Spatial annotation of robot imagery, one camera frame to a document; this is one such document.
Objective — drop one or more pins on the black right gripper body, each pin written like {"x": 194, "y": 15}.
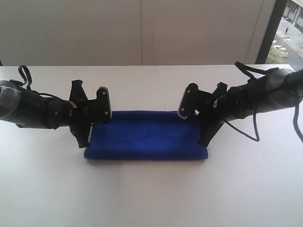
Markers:
{"x": 207, "y": 115}

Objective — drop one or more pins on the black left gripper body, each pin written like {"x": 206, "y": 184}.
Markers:
{"x": 83, "y": 112}

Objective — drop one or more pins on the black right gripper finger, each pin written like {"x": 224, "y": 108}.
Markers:
{"x": 207, "y": 133}

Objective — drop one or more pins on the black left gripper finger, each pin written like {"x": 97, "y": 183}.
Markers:
{"x": 82, "y": 139}

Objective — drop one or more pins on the blue towel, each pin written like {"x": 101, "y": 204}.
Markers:
{"x": 146, "y": 135}

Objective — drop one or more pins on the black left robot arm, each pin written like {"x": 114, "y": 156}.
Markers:
{"x": 26, "y": 108}

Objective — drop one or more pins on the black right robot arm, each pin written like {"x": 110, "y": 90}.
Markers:
{"x": 265, "y": 91}

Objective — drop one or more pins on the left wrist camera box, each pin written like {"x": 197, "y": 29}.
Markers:
{"x": 100, "y": 108}

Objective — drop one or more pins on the dark window frame post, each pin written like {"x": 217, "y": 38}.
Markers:
{"x": 271, "y": 29}

